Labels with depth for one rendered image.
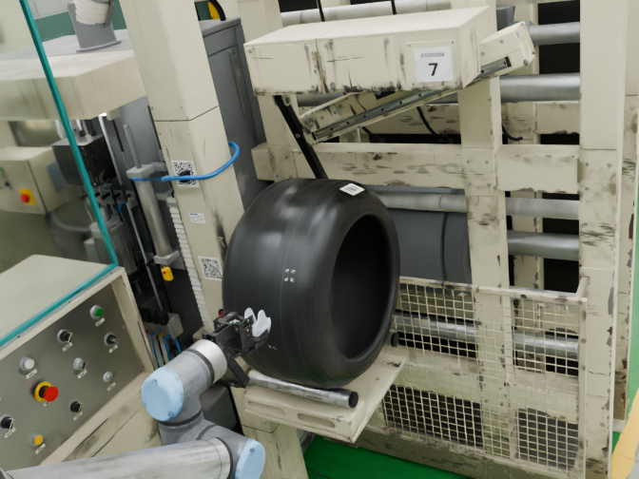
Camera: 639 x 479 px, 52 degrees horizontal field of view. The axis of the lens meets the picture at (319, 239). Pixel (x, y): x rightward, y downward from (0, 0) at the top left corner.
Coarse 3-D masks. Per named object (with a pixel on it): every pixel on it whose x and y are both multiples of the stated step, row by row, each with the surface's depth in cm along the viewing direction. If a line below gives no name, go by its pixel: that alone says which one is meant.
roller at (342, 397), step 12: (252, 372) 189; (252, 384) 189; (264, 384) 186; (276, 384) 184; (288, 384) 182; (300, 384) 180; (312, 396) 178; (324, 396) 176; (336, 396) 174; (348, 396) 172
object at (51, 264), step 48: (0, 0) 150; (0, 48) 151; (0, 96) 152; (48, 96) 163; (0, 144) 153; (48, 144) 164; (0, 192) 154; (48, 192) 165; (0, 240) 155; (48, 240) 166; (96, 240) 179; (0, 288) 156; (48, 288) 167; (0, 336) 157
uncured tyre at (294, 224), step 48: (288, 192) 166; (336, 192) 162; (240, 240) 161; (288, 240) 154; (336, 240) 157; (384, 240) 194; (240, 288) 158; (288, 288) 151; (336, 288) 206; (384, 288) 197; (288, 336) 154; (336, 336) 198; (384, 336) 186; (336, 384) 169
